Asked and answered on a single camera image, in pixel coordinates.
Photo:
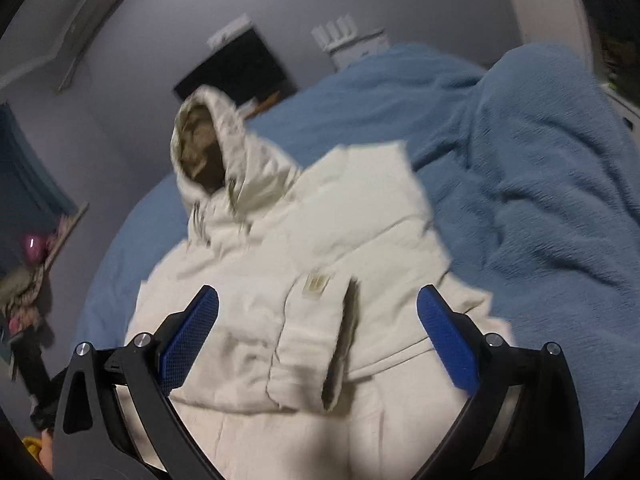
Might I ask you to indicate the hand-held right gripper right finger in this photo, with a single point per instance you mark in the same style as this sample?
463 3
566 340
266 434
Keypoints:
445 332

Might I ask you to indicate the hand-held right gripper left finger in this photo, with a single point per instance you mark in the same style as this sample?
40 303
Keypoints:
192 331

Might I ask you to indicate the cream hooded jacket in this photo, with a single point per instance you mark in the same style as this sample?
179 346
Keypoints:
260 280

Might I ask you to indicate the blue fleece blanket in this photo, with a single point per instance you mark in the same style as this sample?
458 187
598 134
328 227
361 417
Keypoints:
510 200

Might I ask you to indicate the pink round object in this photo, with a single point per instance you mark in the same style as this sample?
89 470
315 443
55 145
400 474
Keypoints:
33 248

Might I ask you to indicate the blue window curtain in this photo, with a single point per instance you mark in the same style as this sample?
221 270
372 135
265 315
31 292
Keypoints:
27 185

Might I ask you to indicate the white router with antennas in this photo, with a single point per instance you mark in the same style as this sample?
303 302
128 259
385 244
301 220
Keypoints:
350 42

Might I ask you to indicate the black wall-mounted screen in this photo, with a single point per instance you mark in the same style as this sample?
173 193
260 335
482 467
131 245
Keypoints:
237 67

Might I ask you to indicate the white door frame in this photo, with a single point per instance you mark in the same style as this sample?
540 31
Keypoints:
565 5

